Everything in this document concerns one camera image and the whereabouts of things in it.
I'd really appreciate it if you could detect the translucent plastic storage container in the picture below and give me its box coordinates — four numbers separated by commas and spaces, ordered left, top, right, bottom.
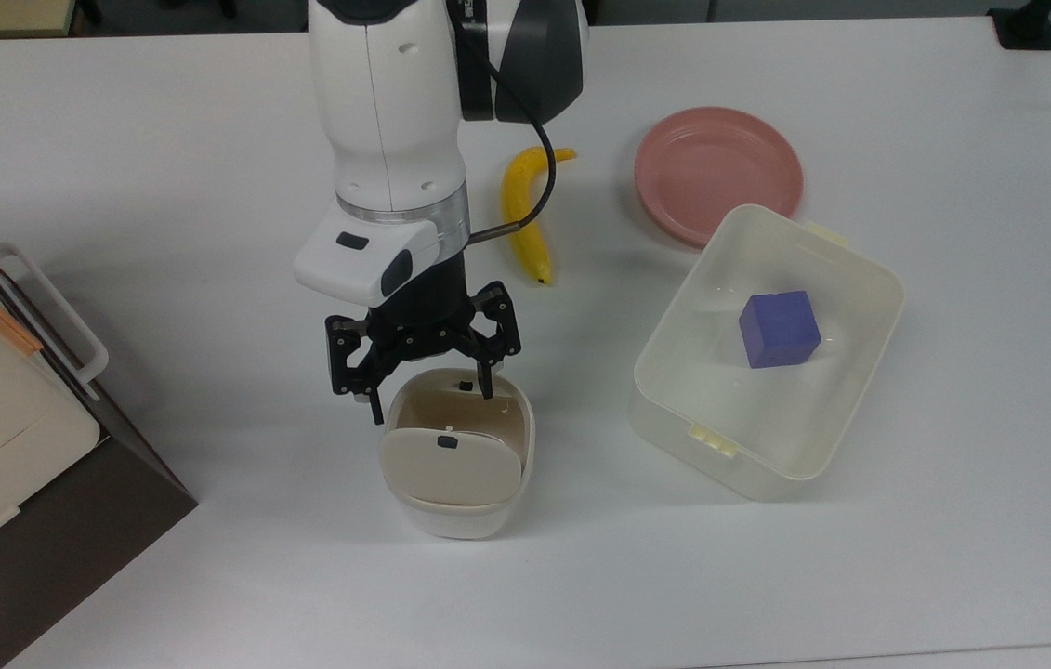
629, 204, 907, 503

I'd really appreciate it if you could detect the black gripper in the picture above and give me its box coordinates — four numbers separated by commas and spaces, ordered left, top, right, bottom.
324, 251, 524, 427

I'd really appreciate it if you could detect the dark brown drawer box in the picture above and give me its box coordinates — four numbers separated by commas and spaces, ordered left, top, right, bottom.
0, 203, 199, 669

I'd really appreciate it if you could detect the white drawer handle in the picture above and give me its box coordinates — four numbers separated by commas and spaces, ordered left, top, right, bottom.
0, 243, 110, 400

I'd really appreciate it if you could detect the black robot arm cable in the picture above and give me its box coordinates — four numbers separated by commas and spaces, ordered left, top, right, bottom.
447, 0, 558, 245

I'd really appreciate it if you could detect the cream swing-lid trash bin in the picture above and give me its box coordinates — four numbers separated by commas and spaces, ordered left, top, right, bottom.
378, 368, 537, 540

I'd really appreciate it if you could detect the purple cube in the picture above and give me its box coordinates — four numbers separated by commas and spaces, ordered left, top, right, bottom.
739, 290, 823, 370

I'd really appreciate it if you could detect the pink plate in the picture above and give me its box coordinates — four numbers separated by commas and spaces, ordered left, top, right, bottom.
634, 107, 805, 247

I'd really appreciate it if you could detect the yellow banana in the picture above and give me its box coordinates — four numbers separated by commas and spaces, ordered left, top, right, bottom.
501, 146, 578, 287

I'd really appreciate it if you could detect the black table clamp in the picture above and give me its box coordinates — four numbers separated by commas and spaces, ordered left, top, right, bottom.
987, 0, 1051, 52

